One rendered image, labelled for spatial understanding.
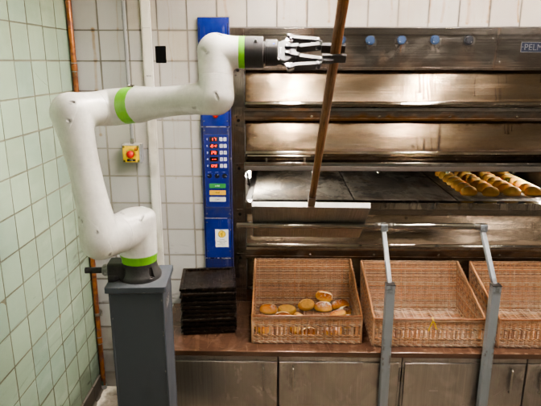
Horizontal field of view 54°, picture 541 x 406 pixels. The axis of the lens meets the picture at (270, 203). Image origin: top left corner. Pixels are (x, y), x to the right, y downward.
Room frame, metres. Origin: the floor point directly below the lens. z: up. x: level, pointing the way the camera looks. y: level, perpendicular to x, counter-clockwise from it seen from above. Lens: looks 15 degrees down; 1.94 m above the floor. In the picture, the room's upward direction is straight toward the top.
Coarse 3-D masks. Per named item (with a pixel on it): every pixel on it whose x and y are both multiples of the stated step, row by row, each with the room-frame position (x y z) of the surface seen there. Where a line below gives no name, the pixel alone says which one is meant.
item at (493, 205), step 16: (384, 208) 2.83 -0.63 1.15; (400, 208) 2.83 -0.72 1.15; (416, 208) 2.83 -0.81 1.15; (432, 208) 2.83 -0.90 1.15; (448, 208) 2.82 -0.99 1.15; (464, 208) 2.82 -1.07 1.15; (480, 208) 2.82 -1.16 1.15; (496, 208) 2.82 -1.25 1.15; (512, 208) 2.82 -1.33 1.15; (528, 208) 2.81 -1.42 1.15
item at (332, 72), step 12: (348, 0) 1.45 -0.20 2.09; (336, 12) 1.50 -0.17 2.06; (336, 24) 1.52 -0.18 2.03; (336, 36) 1.55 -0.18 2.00; (336, 48) 1.58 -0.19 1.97; (336, 72) 1.66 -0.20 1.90; (324, 96) 1.75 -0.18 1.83; (324, 108) 1.80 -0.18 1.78; (324, 120) 1.84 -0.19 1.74; (324, 132) 1.90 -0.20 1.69; (312, 180) 2.18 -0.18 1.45; (312, 192) 2.25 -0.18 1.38
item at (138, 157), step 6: (126, 144) 2.79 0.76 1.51; (132, 144) 2.79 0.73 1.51; (138, 144) 2.79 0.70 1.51; (126, 150) 2.79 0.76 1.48; (132, 150) 2.78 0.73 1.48; (138, 150) 2.78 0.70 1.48; (126, 156) 2.79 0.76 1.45; (138, 156) 2.78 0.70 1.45; (126, 162) 2.79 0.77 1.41; (132, 162) 2.79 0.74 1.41; (138, 162) 2.79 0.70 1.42
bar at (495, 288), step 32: (256, 224) 2.47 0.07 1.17; (288, 224) 2.47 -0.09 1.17; (320, 224) 2.47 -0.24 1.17; (352, 224) 2.46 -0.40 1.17; (384, 224) 2.46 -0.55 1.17; (416, 224) 2.46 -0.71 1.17; (448, 224) 2.46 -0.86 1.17; (480, 224) 2.45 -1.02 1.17; (384, 256) 2.37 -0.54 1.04; (384, 320) 2.24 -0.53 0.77; (384, 352) 2.23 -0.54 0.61; (384, 384) 2.23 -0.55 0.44; (480, 384) 2.24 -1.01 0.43
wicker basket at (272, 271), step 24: (264, 264) 2.82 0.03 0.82; (288, 264) 2.82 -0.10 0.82; (312, 264) 2.82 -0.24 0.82; (336, 264) 2.82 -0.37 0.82; (264, 288) 2.78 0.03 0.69; (312, 288) 2.78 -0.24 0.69; (336, 288) 2.78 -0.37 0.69; (312, 312) 2.68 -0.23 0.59; (360, 312) 2.39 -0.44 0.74; (264, 336) 2.42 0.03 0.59; (288, 336) 2.36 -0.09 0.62; (312, 336) 2.36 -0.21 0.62; (336, 336) 2.36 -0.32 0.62; (360, 336) 2.36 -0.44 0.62
